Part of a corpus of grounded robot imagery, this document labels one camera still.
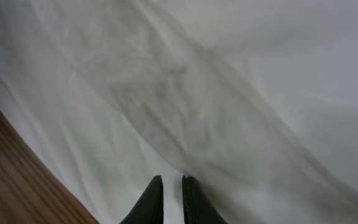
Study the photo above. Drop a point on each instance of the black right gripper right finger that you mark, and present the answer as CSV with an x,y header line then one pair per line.
x,y
197,208

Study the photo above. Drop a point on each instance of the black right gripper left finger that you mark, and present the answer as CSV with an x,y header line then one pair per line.
x,y
149,207

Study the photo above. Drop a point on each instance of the white t-shirt black print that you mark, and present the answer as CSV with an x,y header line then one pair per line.
x,y
256,99

